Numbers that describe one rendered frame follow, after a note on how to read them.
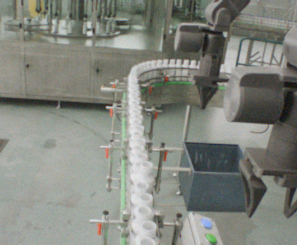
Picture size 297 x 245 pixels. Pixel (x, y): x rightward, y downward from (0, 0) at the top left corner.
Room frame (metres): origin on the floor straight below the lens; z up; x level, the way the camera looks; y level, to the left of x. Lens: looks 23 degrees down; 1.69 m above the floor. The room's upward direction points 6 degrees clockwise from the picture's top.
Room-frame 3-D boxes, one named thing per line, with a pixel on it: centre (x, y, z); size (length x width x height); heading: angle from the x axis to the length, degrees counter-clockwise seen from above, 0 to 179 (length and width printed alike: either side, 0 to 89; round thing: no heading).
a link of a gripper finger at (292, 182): (0.41, -0.21, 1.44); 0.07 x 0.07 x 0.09; 6
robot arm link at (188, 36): (0.85, -0.11, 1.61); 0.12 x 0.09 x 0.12; 96
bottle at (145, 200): (0.74, -0.01, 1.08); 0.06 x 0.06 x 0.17
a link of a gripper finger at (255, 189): (0.40, -0.18, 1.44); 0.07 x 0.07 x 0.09; 6
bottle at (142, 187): (0.80, 0.00, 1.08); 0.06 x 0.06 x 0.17
